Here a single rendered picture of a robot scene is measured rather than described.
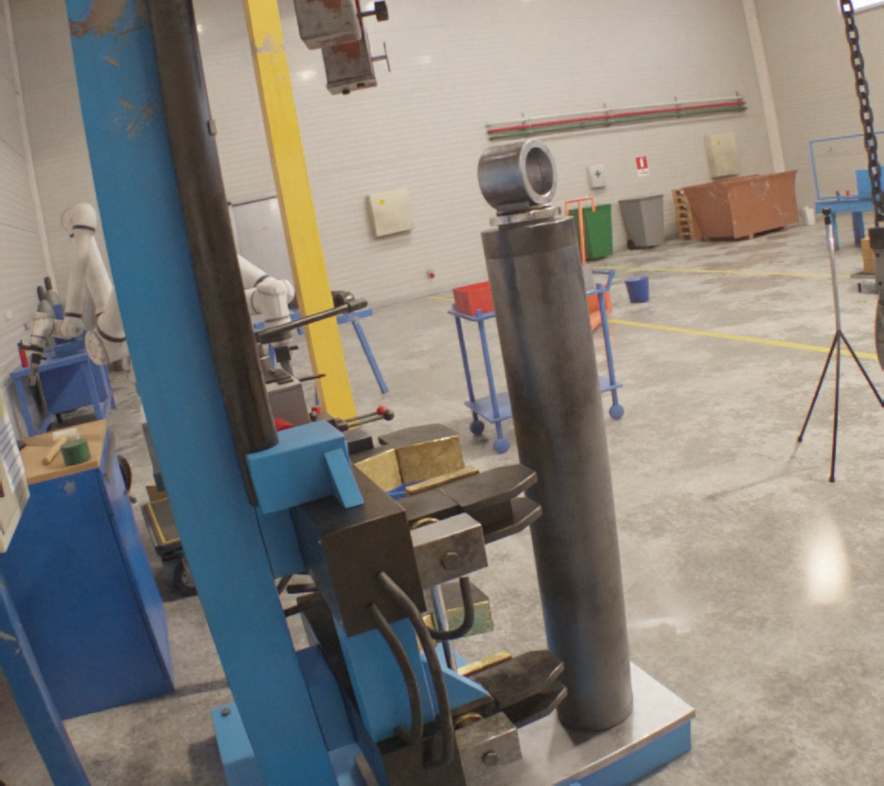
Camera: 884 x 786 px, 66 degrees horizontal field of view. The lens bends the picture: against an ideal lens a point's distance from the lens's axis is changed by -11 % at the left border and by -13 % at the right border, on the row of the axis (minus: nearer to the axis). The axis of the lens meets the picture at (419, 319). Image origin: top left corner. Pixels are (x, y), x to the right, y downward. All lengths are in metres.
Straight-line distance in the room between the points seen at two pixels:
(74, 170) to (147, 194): 10.91
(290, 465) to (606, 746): 1.17
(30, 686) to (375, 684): 0.63
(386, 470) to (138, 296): 0.75
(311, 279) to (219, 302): 2.80
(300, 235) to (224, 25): 9.02
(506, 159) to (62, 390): 7.17
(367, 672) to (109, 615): 1.60
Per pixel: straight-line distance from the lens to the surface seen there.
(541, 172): 1.75
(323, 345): 4.15
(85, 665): 2.98
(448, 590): 2.13
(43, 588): 2.85
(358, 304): 1.84
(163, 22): 1.40
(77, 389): 8.40
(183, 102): 1.36
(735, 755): 2.26
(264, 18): 4.27
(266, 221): 12.34
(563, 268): 1.65
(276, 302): 2.47
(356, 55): 1.76
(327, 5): 1.40
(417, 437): 1.89
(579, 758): 2.07
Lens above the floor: 1.56
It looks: 8 degrees down
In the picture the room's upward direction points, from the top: 11 degrees counter-clockwise
